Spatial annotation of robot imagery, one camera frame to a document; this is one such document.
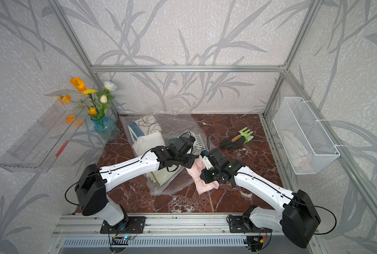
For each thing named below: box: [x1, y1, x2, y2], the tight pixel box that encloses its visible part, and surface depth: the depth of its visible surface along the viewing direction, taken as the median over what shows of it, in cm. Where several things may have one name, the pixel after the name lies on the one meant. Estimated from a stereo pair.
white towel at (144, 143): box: [132, 131, 166, 157], surface depth 105 cm
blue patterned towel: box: [127, 114, 162, 144], surface depth 111 cm
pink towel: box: [185, 157, 220, 195], surface depth 78 cm
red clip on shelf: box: [55, 140, 69, 158], surface depth 66 cm
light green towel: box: [148, 164, 184, 186], surface depth 86 cm
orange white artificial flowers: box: [69, 77, 118, 120], surface depth 93 cm
